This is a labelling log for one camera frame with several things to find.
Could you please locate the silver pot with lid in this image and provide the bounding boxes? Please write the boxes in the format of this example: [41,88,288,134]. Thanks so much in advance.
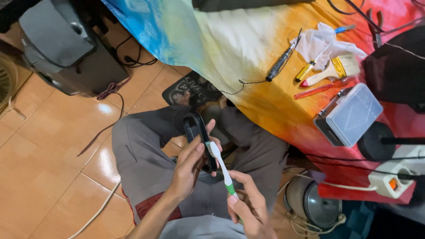
[284,175,343,229]

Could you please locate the colourful tie-dye tablecloth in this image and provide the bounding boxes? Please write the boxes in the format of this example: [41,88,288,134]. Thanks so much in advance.
[101,0,425,204]

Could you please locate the black handheld device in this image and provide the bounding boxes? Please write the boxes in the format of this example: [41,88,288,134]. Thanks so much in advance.
[182,112,218,174]

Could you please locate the person's right hand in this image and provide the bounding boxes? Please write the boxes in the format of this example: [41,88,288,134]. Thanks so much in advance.
[227,170,278,239]

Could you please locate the grey black speaker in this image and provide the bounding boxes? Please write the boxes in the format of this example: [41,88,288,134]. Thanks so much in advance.
[19,0,131,97]

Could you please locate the dark handled pliers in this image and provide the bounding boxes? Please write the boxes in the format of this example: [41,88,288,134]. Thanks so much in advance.
[367,8,385,49]

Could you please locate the red patterned cloth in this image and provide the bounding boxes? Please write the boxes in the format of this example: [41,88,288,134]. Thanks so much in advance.
[135,191,183,221]

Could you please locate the black speaker cables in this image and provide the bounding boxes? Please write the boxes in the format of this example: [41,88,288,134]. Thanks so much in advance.
[114,35,158,69]

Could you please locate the white crumpled tissue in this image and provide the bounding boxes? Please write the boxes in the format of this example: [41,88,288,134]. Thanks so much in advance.
[290,23,368,71]

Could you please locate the white power strip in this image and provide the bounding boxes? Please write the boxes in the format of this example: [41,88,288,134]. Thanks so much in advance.
[368,145,425,199]

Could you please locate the clear red screwdriver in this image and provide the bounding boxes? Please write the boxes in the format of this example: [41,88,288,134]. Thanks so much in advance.
[294,77,358,101]

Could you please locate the teal cloth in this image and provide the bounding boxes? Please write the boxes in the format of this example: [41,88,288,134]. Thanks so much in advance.
[320,199,380,239]

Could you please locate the black soldering iron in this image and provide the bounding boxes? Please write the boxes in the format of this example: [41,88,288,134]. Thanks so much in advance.
[219,28,303,96]

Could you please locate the white floor cable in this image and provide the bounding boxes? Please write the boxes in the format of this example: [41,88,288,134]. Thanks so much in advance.
[68,181,122,239]

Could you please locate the beige fan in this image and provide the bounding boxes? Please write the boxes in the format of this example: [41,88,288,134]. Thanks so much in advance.
[0,51,19,115]

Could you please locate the beige cord bundle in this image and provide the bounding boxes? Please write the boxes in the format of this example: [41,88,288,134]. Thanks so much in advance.
[287,212,347,238]

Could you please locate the white power strip cord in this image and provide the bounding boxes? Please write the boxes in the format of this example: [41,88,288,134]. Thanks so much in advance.
[277,172,379,197]

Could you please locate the yellow handled screwdriver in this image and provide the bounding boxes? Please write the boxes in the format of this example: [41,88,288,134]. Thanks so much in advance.
[295,43,333,83]

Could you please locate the wooden paint brush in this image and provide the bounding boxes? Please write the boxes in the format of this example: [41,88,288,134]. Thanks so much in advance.
[300,53,361,88]

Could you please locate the black bag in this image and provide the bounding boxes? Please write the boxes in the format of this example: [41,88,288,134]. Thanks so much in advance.
[363,26,425,114]

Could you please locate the black round stand base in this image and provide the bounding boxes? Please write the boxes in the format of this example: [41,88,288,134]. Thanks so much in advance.
[357,121,425,162]

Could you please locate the black printed mat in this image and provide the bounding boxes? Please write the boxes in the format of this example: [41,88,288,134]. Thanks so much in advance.
[162,71,224,111]

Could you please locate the clear plastic storage box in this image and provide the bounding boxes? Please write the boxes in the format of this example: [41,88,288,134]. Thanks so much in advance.
[313,83,384,148]

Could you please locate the person's left hand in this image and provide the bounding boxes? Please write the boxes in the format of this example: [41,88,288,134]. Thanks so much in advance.
[165,119,224,203]

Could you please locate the blue handled tool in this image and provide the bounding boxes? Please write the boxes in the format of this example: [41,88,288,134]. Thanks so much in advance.
[334,24,356,35]

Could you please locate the white green toothbrush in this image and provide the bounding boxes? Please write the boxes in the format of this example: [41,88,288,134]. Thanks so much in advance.
[205,141,244,225]

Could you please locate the thin black cables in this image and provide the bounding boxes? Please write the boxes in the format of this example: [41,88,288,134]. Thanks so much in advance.
[327,0,425,34]

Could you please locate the dark red cable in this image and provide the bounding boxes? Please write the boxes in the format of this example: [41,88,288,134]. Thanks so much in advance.
[77,78,132,157]

